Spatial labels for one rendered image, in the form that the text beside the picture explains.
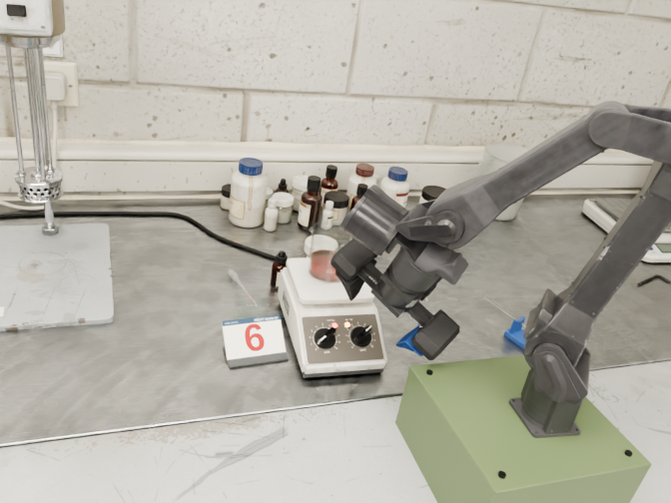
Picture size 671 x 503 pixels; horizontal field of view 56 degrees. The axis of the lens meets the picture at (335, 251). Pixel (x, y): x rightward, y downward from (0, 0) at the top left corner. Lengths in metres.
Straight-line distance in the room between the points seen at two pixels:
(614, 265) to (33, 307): 0.80
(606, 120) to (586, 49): 1.06
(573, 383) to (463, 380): 0.15
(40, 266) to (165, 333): 0.26
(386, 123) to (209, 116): 0.41
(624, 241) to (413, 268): 0.22
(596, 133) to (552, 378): 0.27
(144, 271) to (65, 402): 0.32
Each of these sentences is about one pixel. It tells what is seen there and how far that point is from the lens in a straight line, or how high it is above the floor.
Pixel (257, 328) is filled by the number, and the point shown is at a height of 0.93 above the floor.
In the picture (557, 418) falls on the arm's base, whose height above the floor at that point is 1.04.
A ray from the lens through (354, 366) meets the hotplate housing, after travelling 0.94.
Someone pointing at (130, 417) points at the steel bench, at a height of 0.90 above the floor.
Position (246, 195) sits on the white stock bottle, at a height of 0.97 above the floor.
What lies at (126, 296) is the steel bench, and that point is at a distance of 1.08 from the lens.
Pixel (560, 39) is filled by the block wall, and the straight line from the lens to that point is 1.66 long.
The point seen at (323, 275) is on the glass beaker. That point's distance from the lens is 0.98.
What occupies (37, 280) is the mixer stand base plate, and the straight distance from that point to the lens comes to 1.12.
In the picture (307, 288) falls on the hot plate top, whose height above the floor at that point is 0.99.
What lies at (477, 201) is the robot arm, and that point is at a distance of 0.69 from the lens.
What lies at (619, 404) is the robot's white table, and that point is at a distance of 1.09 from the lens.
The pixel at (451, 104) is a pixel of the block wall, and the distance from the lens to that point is 1.55.
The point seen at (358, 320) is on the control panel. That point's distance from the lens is 0.97.
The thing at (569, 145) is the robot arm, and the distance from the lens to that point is 0.67.
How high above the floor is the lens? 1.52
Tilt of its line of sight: 30 degrees down
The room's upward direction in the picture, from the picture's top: 10 degrees clockwise
